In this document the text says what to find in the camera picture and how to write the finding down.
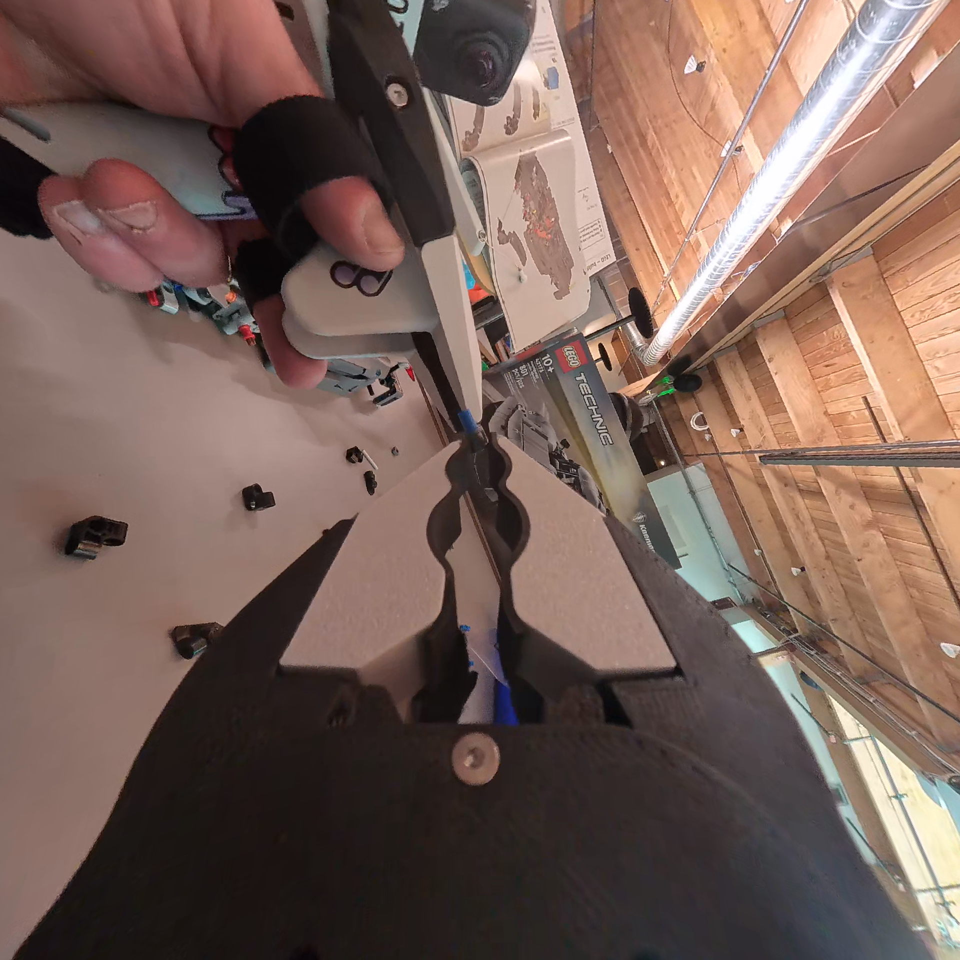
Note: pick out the instruction booklet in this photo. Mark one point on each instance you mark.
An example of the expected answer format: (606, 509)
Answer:
(540, 210)

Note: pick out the black ceiling rail fixture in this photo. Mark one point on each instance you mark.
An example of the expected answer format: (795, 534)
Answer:
(862, 451)

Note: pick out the grey lego car model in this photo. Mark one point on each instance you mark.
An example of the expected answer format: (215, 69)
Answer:
(349, 375)

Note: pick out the lego set box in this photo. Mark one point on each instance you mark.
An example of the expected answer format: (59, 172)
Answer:
(585, 420)

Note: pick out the person's left hand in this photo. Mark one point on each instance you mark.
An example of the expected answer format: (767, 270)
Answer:
(150, 52)

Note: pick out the silver ventilation duct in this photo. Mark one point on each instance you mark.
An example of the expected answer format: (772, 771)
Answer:
(787, 150)

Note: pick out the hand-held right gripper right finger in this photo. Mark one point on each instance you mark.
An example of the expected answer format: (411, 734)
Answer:
(592, 600)

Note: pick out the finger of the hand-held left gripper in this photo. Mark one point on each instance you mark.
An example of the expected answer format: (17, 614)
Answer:
(450, 315)
(352, 346)

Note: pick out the scattered loose lego pieces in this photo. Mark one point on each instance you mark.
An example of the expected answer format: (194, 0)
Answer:
(96, 536)

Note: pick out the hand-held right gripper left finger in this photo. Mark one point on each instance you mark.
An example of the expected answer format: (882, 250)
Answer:
(367, 600)

